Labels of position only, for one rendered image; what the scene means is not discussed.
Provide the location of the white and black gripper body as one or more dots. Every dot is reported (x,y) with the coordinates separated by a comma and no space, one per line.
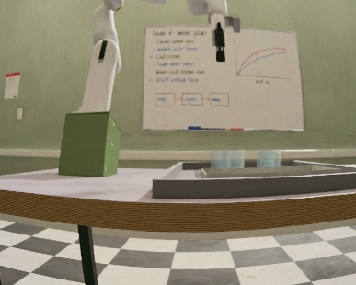
(213,22)

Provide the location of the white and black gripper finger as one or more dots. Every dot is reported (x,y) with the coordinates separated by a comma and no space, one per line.
(220,55)
(219,36)

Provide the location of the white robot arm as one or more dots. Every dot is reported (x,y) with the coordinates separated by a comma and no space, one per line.
(103,57)

